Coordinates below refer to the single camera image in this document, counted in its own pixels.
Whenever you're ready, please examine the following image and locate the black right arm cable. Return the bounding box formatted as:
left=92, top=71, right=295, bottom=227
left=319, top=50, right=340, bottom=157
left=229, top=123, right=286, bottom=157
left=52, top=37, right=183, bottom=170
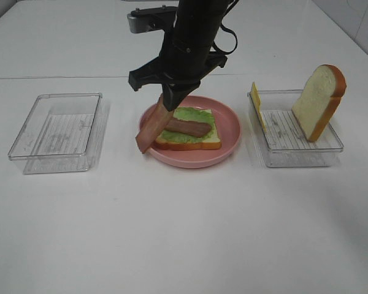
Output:
left=210, top=0, right=242, bottom=56

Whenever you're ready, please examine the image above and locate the green lettuce leaf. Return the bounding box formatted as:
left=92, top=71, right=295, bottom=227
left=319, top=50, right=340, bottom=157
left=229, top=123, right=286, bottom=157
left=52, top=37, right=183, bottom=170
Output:
left=156, top=107, right=220, bottom=144

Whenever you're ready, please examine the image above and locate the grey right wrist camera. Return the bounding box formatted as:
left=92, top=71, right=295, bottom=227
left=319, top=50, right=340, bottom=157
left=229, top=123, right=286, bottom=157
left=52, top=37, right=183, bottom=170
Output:
left=127, top=6, right=177, bottom=34

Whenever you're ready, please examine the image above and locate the left clear plastic bin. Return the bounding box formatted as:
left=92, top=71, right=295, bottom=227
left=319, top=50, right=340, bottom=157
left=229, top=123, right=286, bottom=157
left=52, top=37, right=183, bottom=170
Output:
left=8, top=92, right=110, bottom=175

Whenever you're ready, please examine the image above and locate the white bread slice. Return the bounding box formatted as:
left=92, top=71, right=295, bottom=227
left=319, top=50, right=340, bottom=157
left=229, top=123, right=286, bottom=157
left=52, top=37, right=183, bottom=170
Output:
left=291, top=64, right=347, bottom=142
left=150, top=108, right=222, bottom=151

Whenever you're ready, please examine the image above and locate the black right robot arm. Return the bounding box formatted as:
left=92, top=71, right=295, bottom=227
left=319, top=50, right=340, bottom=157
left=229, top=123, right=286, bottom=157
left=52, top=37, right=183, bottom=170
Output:
left=127, top=1, right=236, bottom=111

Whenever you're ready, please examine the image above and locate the bacon strip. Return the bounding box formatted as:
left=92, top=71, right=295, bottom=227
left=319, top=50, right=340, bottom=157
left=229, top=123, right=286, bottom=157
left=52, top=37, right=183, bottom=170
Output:
left=136, top=94, right=174, bottom=154
left=164, top=118, right=212, bottom=138

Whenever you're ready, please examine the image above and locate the yellow cheese slice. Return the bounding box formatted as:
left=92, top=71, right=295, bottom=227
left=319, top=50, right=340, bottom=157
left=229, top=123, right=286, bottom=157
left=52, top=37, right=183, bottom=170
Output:
left=250, top=82, right=267, bottom=132

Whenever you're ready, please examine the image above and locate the right clear plastic bin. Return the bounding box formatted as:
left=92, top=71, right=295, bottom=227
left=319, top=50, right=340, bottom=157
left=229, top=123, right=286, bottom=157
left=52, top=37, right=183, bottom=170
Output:
left=248, top=89, right=343, bottom=168

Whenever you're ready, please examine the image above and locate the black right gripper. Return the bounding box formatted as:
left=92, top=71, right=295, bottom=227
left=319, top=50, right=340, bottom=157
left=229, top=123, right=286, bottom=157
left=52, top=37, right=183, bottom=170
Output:
left=128, top=29, right=227, bottom=111

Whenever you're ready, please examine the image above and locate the clear plastic bin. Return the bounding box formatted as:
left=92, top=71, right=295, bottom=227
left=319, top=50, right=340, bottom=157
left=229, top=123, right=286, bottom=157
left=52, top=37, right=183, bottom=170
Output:
left=8, top=92, right=110, bottom=175
left=248, top=89, right=343, bottom=168

